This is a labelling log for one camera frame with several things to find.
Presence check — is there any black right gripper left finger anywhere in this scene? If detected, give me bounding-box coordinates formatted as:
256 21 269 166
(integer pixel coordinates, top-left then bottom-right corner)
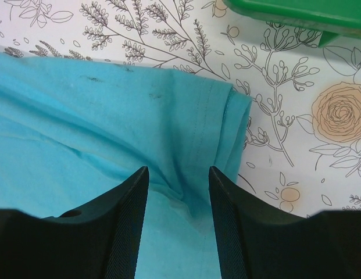
0 167 148 278

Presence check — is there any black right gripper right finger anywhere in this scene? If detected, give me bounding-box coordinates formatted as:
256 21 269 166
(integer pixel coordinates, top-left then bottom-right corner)
209 167 361 278

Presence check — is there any turquoise t shirt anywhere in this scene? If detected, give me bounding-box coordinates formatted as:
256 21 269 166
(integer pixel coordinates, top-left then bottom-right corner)
0 53 252 278

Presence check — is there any floral tablecloth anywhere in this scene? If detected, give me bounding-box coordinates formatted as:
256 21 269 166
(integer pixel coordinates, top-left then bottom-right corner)
0 1 361 217

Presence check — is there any green plastic bin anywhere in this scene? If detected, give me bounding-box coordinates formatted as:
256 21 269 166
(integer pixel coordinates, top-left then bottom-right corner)
223 0 361 47

